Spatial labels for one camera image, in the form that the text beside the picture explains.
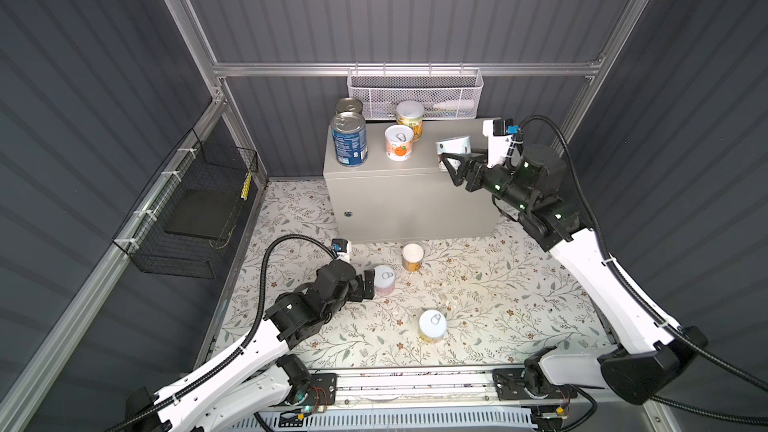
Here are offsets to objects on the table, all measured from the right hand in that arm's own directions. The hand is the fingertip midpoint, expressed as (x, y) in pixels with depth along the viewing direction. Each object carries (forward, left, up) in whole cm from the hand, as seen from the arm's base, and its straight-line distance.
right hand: (457, 155), depth 64 cm
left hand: (-14, +23, -26) cm, 38 cm away
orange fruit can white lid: (-3, +9, -37) cm, 38 cm away
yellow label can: (-24, +4, -39) cm, 46 cm away
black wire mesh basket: (-7, +64, -12) cm, 65 cm away
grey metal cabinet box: (+6, +16, -22) cm, 28 cm away
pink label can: (-11, +17, -38) cm, 43 cm away
